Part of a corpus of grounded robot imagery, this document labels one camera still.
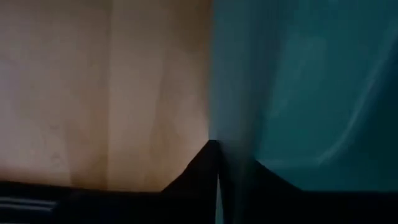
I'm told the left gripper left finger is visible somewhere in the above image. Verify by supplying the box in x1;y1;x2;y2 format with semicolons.
160;139;220;194

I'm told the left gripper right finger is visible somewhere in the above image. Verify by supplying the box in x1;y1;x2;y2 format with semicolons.
218;141;305;194

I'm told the small green plastic basket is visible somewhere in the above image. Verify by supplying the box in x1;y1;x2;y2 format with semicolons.
207;0;398;224

